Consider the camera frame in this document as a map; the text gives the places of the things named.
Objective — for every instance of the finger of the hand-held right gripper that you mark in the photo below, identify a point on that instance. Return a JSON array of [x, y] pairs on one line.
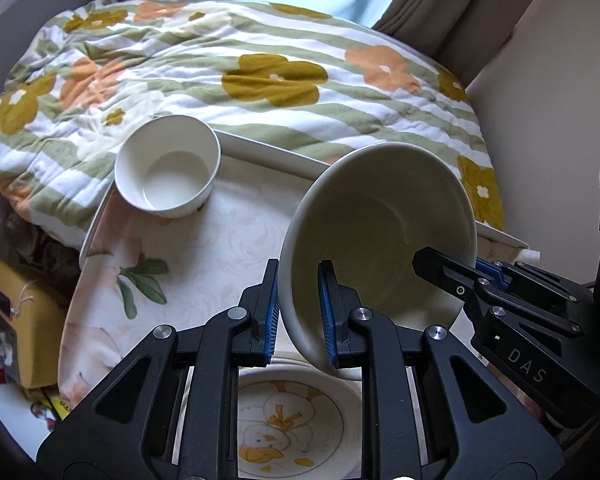
[[445, 275], [492, 271]]

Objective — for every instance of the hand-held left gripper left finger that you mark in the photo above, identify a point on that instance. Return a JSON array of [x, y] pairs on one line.
[[271, 310]]

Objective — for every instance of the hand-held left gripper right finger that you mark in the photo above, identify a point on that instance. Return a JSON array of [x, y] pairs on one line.
[[327, 320]]

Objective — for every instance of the cream bowl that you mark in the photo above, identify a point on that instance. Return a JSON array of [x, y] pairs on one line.
[[380, 220]]

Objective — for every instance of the floral serving tray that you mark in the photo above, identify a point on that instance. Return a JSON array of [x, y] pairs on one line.
[[205, 270]]

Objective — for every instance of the white duck print plate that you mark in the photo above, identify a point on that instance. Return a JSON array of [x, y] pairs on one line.
[[290, 425]]

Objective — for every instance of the white tray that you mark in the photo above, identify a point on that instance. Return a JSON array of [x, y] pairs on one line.
[[270, 152]]

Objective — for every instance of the white ribbed bowl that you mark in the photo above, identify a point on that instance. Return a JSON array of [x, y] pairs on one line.
[[170, 180]]

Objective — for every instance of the yellow box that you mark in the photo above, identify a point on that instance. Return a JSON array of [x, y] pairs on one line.
[[35, 340]]

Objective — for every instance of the colourful packet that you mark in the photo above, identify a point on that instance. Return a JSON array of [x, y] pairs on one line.
[[50, 402]]

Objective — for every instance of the brown curtain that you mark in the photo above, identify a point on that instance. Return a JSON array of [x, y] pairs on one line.
[[455, 10]]

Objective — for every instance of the floral striped blanket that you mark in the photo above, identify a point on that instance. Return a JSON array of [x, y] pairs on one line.
[[280, 40]]

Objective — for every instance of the grey headboard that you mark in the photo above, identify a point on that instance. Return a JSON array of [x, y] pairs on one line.
[[5, 45]]

